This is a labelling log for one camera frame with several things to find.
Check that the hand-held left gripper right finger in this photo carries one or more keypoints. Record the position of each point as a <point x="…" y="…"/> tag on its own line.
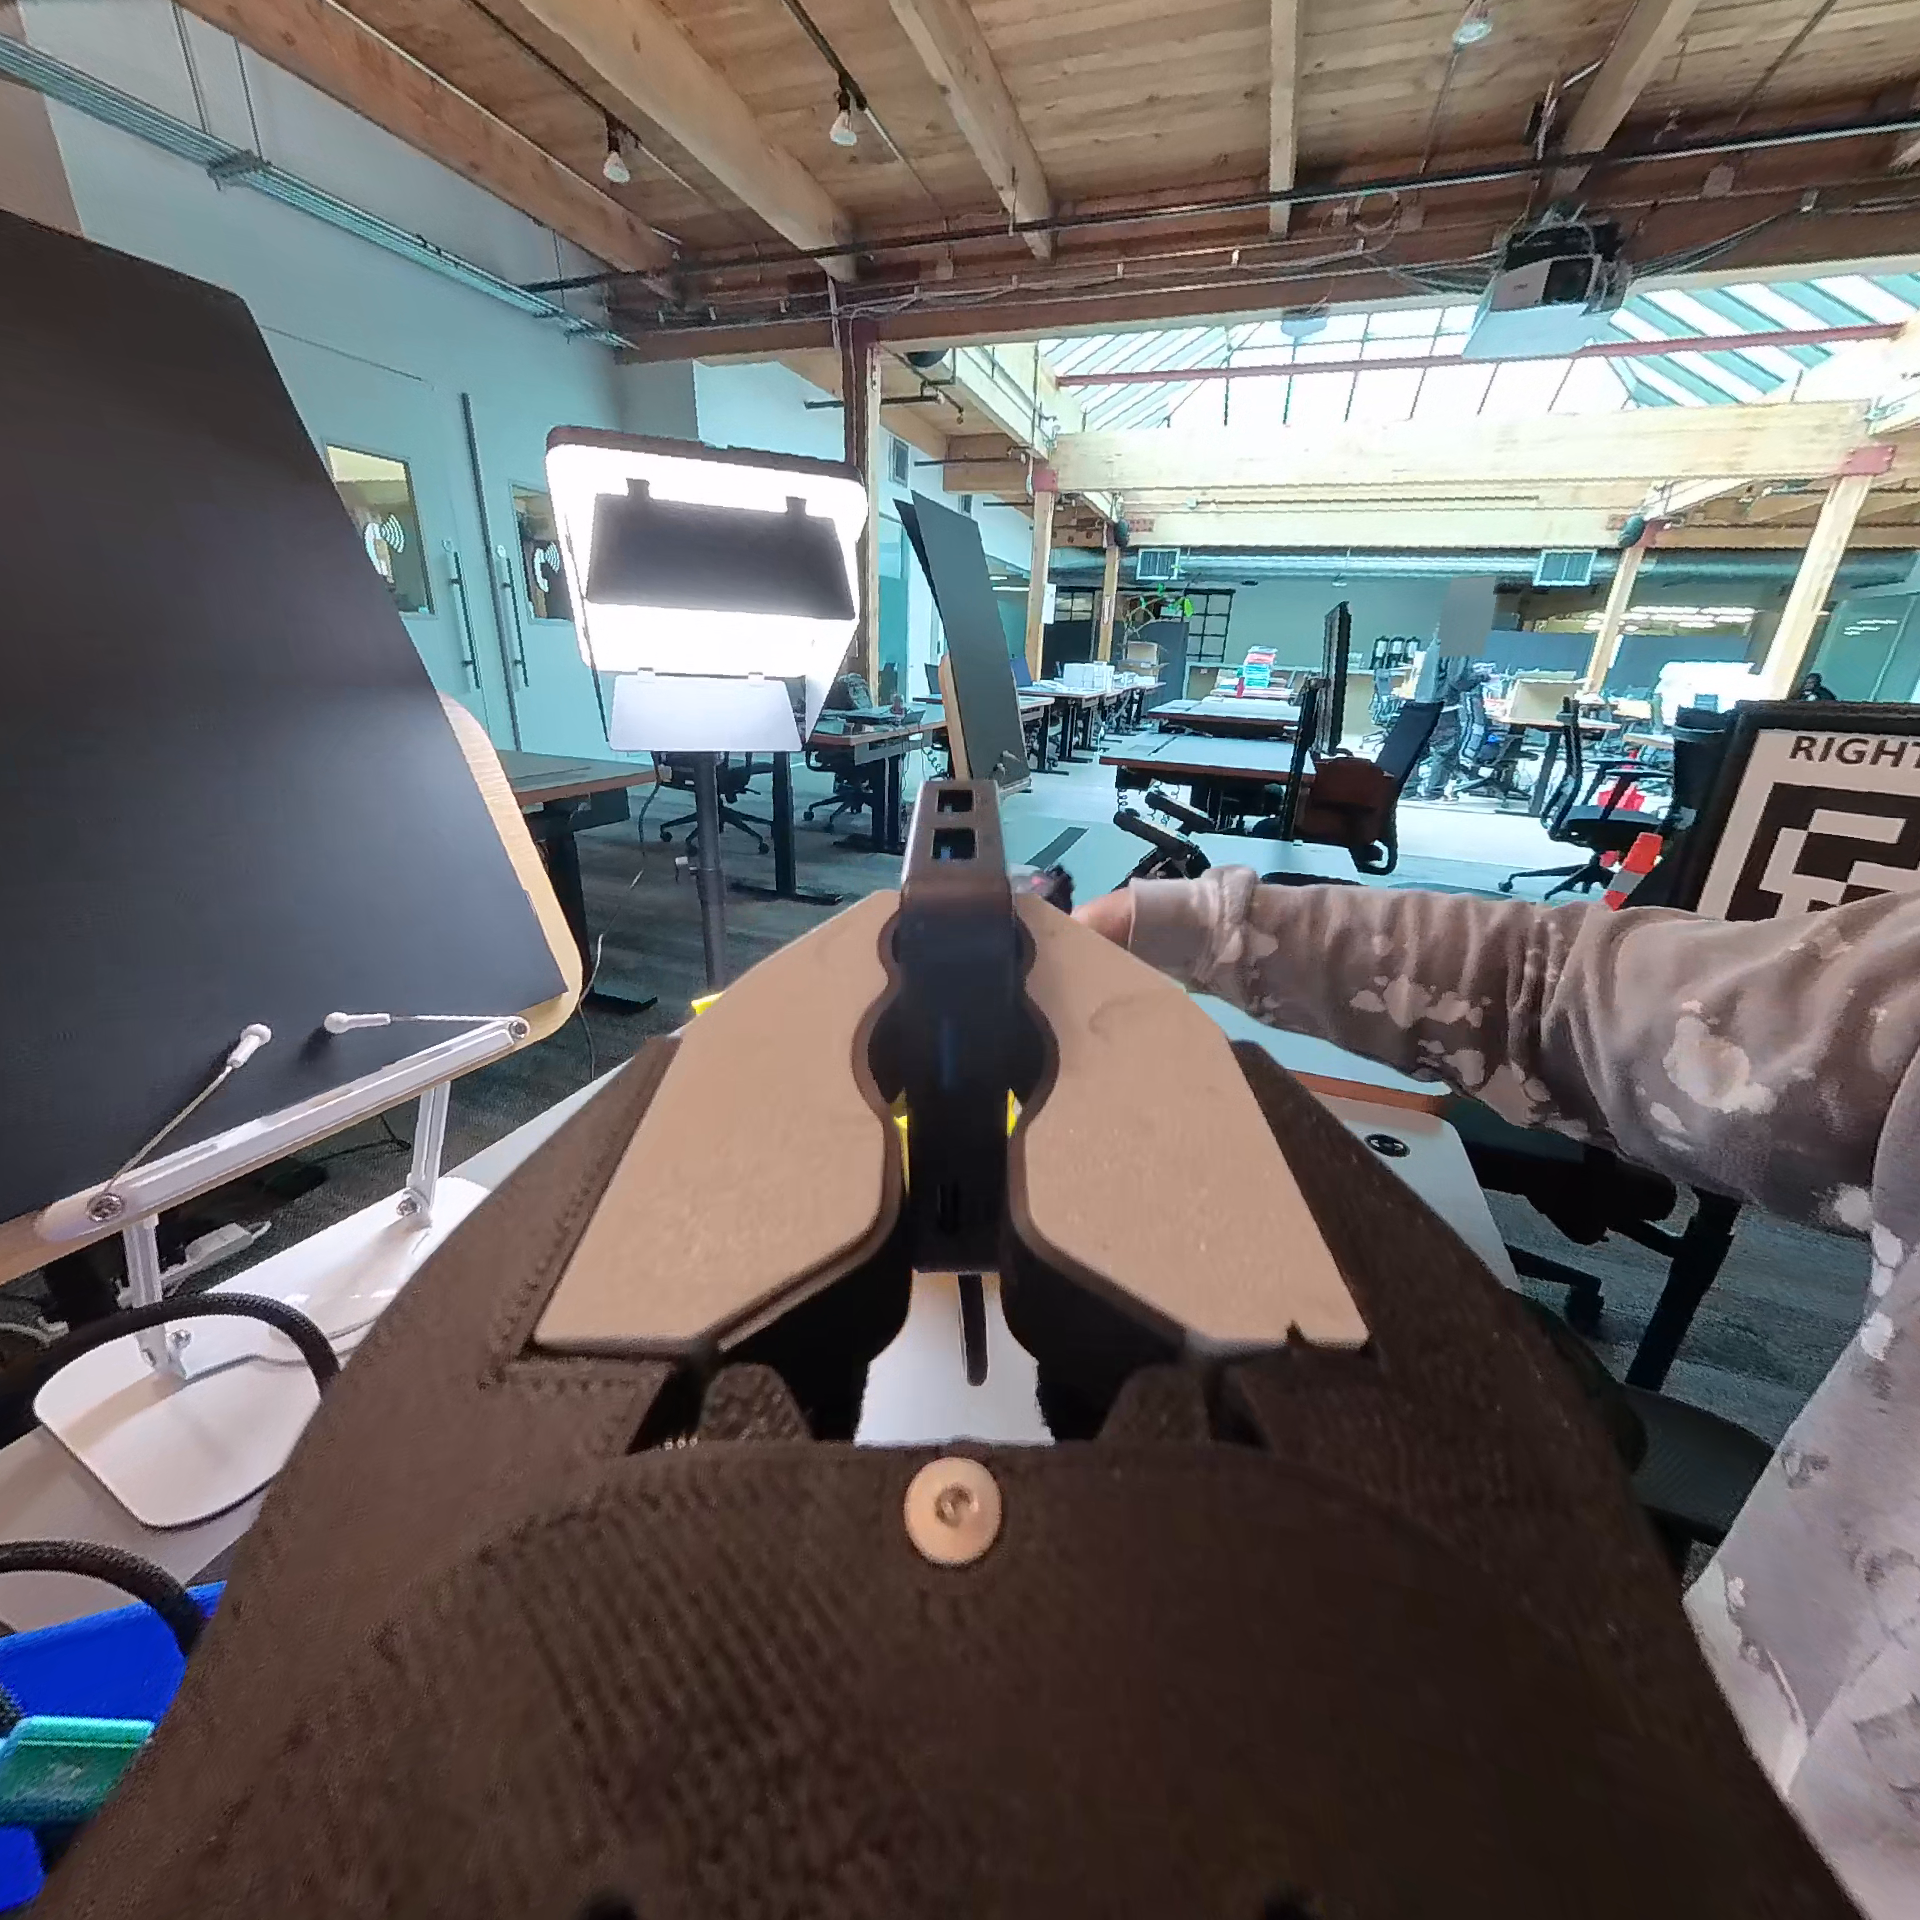
<point x="1188" y="1186"/>

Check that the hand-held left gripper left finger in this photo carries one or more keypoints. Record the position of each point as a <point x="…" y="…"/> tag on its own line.
<point x="721" y="1169"/>

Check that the grey usb hub adapter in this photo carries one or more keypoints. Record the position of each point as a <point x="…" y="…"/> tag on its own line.
<point x="953" y="960"/>

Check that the blue plastic bin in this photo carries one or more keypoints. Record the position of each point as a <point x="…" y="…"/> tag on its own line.
<point x="90" y="1668"/>

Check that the person's right forearm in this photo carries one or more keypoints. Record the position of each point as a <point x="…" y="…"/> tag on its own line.
<point x="1500" y="992"/>

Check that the person's right hand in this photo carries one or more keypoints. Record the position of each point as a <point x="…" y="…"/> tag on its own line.
<point x="1110" y="917"/>

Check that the wooden office desk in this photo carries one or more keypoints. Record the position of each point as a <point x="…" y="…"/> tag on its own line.
<point x="1200" y="760"/>
<point x="557" y="781"/>

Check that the yellow plastic bin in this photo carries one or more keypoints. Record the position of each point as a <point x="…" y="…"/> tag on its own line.
<point x="903" y="1119"/>

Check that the brown office chair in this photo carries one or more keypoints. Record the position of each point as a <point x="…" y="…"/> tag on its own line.
<point x="1349" y="812"/>

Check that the black computer monitor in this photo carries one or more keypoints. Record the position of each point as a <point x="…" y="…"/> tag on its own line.
<point x="1337" y="674"/>

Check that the black board with wooden edge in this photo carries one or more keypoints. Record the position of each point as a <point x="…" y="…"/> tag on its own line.
<point x="226" y="674"/>
<point x="967" y="662"/>

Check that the black office chair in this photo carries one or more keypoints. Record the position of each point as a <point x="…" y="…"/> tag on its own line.
<point x="721" y="794"/>
<point x="1591" y="1199"/>

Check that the orange traffic cone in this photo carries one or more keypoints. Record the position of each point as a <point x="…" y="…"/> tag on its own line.
<point x="1636" y="869"/>

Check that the led panel light on stand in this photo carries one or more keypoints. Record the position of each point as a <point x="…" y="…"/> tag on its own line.
<point x="707" y="571"/>

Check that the white board stand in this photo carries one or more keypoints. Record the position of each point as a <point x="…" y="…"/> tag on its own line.
<point x="181" y="1425"/>

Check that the black framed marker sign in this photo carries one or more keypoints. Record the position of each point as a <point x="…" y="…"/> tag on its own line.
<point x="1818" y="839"/>

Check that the ceiling projector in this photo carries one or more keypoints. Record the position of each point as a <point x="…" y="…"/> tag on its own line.
<point x="1551" y="292"/>

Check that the person's patterned sweatshirt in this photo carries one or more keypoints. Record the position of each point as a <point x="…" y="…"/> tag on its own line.
<point x="1831" y="1576"/>

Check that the ceiling light bulb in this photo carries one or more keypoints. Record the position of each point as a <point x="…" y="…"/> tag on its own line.
<point x="843" y="123"/>
<point x="618" y="158"/>

